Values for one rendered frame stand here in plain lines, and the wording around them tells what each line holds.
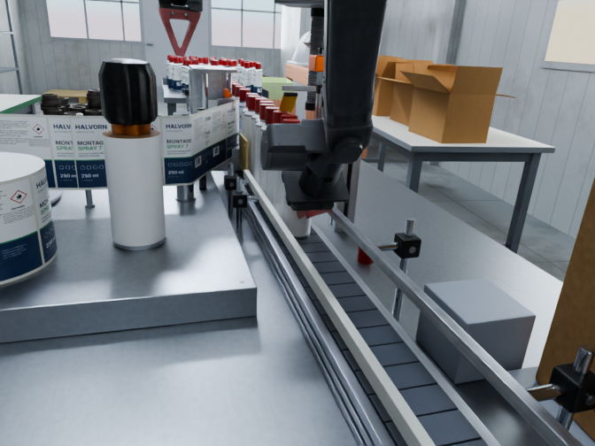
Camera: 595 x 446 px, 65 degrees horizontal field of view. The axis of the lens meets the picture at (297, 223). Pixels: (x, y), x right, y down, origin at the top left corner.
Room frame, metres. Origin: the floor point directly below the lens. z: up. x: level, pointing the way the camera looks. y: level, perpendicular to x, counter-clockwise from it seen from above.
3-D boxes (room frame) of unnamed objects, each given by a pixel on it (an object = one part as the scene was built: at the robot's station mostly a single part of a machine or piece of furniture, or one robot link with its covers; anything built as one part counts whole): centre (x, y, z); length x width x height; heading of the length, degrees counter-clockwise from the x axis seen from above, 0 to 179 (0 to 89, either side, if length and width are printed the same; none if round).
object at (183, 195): (0.97, 0.25, 0.97); 0.05 x 0.05 x 0.19
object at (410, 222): (0.61, -0.14, 0.91); 0.07 x 0.03 x 0.17; 107
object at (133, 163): (0.74, 0.27, 1.03); 0.09 x 0.09 x 0.30
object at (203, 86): (1.28, 0.24, 1.01); 0.14 x 0.13 x 0.26; 17
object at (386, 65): (3.34, -0.57, 0.97); 0.45 x 0.44 x 0.37; 105
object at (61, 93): (8.76, 4.01, 0.06); 1.39 x 0.96 x 0.13; 103
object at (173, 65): (3.30, 0.64, 0.98); 0.57 x 0.46 x 0.21; 107
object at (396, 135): (3.40, -0.68, 0.39); 2.20 x 0.80 x 0.78; 13
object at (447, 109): (2.55, -0.78, 0.97); 0.51 x 0.42 x 0.37; 108
